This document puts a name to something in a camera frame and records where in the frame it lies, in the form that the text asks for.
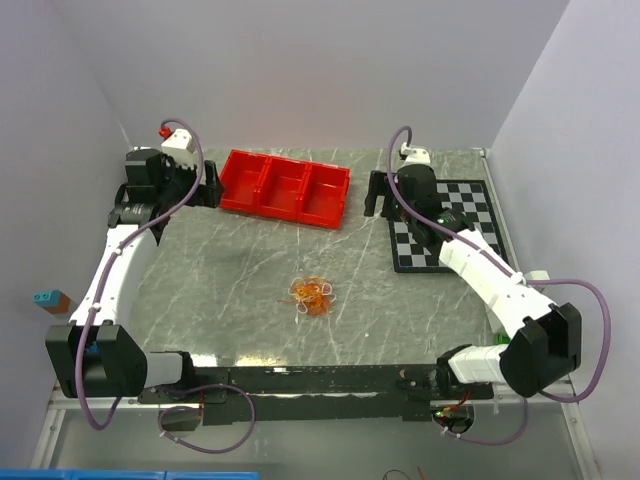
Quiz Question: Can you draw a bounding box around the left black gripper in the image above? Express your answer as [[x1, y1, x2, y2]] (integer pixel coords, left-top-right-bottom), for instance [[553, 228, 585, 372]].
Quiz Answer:
[[157, 153, 225, 208]]

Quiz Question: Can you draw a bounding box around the white cable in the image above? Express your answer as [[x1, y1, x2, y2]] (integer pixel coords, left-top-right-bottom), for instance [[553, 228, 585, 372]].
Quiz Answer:
[[288, 275, 337, 315]]

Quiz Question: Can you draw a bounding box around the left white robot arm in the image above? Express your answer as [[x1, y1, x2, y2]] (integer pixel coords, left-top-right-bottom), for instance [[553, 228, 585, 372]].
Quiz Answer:
[[45, 146, 224, 402]]

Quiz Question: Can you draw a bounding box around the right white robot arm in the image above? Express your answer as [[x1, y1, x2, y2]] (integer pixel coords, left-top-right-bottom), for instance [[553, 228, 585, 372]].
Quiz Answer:
[[364, 164, 582, 399]]

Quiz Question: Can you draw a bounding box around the red three-compartment tray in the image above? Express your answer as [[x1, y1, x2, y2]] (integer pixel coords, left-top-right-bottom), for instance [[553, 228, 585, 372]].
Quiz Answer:
[[220, 150, 350, 229]]

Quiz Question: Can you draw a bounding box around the black white chessboard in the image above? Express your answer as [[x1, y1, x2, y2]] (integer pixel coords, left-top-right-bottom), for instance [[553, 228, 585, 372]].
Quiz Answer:
[[387, 179, 512, 274]]

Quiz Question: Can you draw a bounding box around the green small block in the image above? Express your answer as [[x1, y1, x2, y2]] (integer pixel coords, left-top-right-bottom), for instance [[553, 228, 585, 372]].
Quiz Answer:
[[494, 333, 510, 345]]

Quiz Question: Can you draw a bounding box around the blue orange toy block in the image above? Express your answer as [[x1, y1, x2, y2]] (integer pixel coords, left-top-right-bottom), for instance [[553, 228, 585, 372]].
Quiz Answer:
[[33, 290, 73, 319]]

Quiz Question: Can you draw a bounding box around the blue bin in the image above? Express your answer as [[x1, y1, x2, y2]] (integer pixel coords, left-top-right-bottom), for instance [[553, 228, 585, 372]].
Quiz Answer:
[[1, 468, 260, 480]]

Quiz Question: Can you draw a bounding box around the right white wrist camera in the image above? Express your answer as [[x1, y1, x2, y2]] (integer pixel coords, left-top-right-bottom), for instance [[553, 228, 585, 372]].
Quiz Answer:
[[399, 142, 431, 166]]

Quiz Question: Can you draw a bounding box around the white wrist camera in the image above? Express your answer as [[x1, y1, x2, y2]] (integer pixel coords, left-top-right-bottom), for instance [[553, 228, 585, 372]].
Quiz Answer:
[[399, 142, 431, 166], [158, 126, 198, 169]]

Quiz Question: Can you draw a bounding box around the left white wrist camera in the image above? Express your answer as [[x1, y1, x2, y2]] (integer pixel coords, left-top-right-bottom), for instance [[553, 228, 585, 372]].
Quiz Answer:
[[158, 126, 198, 169]]

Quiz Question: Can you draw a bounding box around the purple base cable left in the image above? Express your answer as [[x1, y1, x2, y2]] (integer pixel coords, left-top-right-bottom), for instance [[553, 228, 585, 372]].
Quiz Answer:
[[157, 383, 257, 454]]

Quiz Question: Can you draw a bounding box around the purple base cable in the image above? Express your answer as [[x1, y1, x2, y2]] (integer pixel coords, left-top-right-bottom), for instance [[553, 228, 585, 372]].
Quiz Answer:
[[157, 383, 257, 454], [439, 389, 531, 446]]

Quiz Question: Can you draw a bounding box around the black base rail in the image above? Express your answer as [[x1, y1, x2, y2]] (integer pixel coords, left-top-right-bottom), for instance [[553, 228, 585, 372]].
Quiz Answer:
[[137, 363, 496, 427]]

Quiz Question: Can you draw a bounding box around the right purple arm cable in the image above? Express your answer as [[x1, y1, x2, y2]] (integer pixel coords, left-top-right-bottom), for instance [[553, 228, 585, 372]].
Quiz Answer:
[[387, 125, 612, 404]]

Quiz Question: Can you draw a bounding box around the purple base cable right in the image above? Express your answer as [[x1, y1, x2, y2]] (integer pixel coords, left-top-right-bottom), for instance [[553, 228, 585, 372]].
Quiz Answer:
[[439, 389, 531, 446]]

